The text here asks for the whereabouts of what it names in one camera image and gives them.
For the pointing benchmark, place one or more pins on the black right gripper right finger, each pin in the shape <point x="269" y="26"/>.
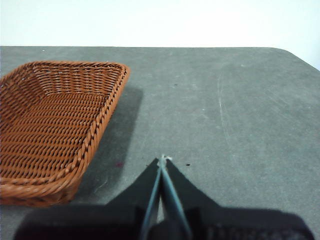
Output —
<point x="185" y="192"/>

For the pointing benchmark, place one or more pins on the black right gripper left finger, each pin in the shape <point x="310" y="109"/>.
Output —
<point x="140" y="190"/>

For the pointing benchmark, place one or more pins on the brown woven wicker basket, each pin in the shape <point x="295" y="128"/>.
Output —
<point x="50" y="130"/>

